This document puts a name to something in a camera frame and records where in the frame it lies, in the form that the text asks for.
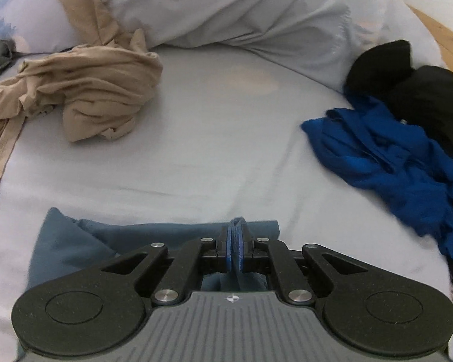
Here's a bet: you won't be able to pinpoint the blue white printed duvet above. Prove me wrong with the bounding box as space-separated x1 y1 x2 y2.
0 0 442 95

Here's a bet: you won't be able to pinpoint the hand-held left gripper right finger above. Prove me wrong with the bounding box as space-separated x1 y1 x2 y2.
236 222 368 306

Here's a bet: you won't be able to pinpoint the royal blue garment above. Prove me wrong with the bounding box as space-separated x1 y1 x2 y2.
301 96 453 262

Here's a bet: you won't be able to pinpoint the teal blue shirt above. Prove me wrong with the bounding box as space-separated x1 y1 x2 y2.
27 207 282 295

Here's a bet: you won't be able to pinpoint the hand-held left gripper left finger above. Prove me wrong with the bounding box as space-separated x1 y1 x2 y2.
102 224 235 306

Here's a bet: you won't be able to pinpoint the beige tights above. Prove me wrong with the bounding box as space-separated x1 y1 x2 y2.
0 0 164 230

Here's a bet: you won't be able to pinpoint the black garment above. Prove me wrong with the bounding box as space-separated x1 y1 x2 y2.
345 40 453 159

